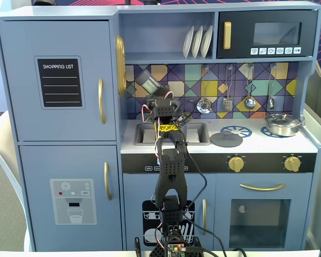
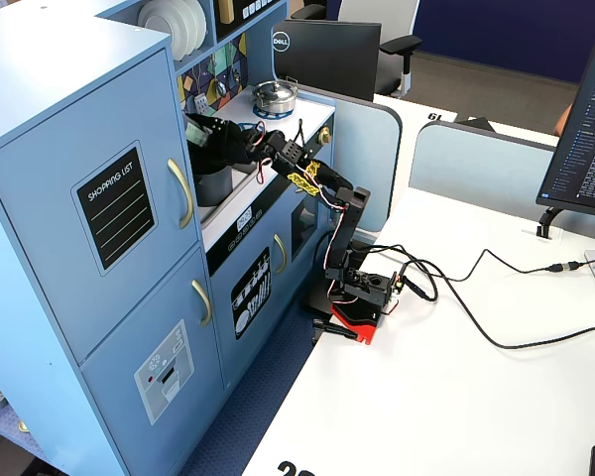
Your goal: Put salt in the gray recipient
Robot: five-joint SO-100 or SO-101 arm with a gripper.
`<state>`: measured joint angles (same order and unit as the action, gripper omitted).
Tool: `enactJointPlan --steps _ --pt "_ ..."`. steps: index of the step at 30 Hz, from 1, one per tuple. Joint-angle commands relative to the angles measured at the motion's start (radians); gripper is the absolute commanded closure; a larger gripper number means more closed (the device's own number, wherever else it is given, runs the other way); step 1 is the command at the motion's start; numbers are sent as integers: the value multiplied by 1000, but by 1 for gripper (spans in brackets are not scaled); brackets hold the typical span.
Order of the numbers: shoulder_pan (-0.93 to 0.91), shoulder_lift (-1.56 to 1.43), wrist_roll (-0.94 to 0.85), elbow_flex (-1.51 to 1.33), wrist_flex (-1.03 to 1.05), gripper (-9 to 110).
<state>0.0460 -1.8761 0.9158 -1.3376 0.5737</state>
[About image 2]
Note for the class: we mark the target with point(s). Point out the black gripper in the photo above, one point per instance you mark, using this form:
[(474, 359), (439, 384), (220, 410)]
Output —
[(212, 140)]

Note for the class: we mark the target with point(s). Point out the gray salt shaker green label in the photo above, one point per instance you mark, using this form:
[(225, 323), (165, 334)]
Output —
[(198, 135)]

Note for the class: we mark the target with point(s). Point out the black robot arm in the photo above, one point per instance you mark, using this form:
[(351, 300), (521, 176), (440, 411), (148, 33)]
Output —
[(347, 223)]

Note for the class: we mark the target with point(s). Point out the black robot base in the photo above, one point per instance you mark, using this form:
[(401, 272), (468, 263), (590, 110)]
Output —
[(367, 287)]

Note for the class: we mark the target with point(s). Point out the metal toy spatula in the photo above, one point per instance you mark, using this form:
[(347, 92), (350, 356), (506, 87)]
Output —
[(201, 104)]

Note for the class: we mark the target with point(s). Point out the gray plastic pot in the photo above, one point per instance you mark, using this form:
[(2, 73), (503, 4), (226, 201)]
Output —
[(215, 188)]

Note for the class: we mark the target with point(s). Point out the metal toy ladle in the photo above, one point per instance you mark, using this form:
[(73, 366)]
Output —
[(220, 88)]

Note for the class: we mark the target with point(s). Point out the stainless steel lidded pot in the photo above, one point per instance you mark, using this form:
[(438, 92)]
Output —
[(275, 99)]

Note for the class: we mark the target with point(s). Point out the yellow patterned tape band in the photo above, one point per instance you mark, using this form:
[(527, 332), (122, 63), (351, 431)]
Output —
[(302, 181)]

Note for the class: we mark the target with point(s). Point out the gold stove knob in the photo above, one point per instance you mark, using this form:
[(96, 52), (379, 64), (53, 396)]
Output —
[(324, 135)]

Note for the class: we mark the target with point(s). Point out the black shopping list sticker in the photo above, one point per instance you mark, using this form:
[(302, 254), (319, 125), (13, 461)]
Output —
[(114, 208)]

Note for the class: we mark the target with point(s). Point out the white toy plate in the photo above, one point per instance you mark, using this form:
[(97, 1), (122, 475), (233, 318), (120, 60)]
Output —
[(203, 20), (161, 27), (192, 22)]

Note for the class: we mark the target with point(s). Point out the black toy microwave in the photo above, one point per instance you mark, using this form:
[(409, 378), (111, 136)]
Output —
[(250, 25)]

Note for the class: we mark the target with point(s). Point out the black dell monitor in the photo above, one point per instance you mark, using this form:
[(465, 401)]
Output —
[(327, 54)]

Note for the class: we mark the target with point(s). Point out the blue gray desk divider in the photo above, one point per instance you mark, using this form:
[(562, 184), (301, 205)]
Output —
[(476, 163), (362, 163)]

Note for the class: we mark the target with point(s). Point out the black white dishwasher sticker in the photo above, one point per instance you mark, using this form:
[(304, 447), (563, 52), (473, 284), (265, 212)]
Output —
[(250, 297)]

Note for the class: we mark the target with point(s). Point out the blue toy kitchen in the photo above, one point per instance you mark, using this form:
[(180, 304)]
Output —
[(44, 223)]

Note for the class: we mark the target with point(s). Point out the white black office chair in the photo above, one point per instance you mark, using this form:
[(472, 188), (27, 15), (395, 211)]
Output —
[(377, 20)]

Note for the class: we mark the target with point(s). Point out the red black table clamp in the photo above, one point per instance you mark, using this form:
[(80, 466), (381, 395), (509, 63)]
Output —
[(357, 324)]

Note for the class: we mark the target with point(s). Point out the gray water dispenser sticker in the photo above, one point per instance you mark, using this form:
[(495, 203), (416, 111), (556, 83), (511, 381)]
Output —
[(163, 377)]

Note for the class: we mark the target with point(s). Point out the small black desk object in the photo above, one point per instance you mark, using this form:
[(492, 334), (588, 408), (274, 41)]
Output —
[(476, 124)]

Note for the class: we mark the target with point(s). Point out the monitor showing code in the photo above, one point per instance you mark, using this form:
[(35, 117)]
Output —
[(585, 149)]

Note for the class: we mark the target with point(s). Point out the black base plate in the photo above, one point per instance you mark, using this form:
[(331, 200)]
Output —
[(317, 303)]

